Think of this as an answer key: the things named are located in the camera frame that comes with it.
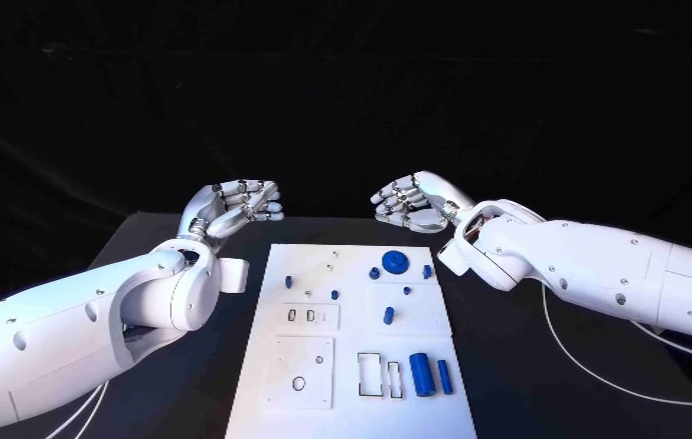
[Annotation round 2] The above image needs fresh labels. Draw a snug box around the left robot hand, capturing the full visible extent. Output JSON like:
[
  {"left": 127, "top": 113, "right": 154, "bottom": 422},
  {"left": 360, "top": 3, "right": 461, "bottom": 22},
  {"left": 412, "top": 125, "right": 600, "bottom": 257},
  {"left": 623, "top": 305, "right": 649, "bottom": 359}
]
[{"left": 174, "top": 179, "right": 285, "bottom": 242}]

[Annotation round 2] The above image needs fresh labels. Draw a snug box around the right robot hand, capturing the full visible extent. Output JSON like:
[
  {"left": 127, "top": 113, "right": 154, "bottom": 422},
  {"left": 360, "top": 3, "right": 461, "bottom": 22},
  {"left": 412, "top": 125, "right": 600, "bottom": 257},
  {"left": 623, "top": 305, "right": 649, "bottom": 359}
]
[{"left": 369, "top": 170, "right": 477, "bottom": 234}]

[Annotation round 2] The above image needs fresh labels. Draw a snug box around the white task board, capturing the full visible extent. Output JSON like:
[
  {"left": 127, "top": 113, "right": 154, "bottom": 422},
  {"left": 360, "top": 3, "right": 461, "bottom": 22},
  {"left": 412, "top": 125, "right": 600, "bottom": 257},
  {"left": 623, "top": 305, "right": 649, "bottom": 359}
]
[{"left": 223, "top": 243, "right": 480, "bottom": 439}]

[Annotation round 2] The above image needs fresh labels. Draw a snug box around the blue gear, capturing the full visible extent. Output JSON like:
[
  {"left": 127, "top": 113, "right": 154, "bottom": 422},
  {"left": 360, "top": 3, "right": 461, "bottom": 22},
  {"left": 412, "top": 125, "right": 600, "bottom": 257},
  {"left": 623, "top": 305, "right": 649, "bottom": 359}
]
[{"left": 380, "top": 250, "right": 412, "bottom": 276}]

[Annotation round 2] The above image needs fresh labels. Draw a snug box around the thick blue cylinder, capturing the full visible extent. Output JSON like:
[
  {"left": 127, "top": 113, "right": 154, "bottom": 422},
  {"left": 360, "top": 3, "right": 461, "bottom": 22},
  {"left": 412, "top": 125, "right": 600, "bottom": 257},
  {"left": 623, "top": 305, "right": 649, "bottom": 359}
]
[{"left": 408, "top": 352, "right": 438, "bottom": 398}]

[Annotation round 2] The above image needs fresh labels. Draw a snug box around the thin blue cylinder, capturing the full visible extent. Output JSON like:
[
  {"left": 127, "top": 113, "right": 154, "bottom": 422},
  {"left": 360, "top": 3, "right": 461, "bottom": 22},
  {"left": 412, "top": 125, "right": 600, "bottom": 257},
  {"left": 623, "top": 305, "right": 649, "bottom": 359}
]
[{"left": 435, "top": 359, "right": 454, "bottom": 396}]

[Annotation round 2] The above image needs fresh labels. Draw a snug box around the white cable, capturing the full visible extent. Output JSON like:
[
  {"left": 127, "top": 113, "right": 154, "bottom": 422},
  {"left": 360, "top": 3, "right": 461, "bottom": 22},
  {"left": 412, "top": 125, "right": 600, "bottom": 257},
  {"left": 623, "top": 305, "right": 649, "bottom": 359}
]
[
  {"left": 628, "top": 320, "right": 692, "bottom": 355},
  {"left": 79, "top": 380, "right": 111, "bottom": 439},
  {"left": 540, "top": 283, "right": 692, "bottom": 407},
  {"left": 57, "top": 384, "right": 105, "bottom": 439}
]

